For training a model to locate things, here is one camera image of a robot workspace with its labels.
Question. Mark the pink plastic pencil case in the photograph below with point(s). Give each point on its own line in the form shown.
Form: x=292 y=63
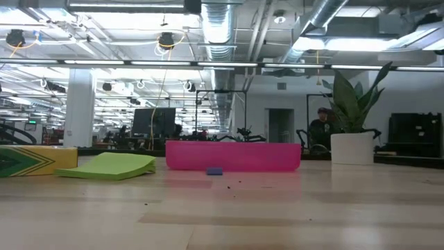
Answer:
x=232 y=156

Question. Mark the blue eraser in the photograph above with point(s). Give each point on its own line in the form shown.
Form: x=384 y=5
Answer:
x=214 y=171

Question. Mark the green sticky note pad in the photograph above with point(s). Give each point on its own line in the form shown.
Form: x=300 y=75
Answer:
x=111 y=166

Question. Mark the yellow crayon box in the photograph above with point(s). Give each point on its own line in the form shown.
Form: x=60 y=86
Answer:
x=52 y=161

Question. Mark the black gantry stand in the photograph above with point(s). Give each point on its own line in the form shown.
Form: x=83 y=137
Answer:
x=196 y=114

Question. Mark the black computer monitor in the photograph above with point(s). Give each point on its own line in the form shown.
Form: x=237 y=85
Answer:
x=154 y=121

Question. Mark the person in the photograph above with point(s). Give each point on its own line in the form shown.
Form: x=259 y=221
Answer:
x=320 y=130

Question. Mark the green plant in white pot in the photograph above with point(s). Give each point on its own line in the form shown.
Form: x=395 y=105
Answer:
x=352 y=147

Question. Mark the white pillar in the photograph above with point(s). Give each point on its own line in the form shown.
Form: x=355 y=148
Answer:
x=79 y=107

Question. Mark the black cabinet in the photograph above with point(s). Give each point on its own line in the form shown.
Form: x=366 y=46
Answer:
x=414 y=133

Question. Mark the silver ventilation duct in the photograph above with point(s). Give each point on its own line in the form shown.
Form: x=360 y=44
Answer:
x=218 y=41

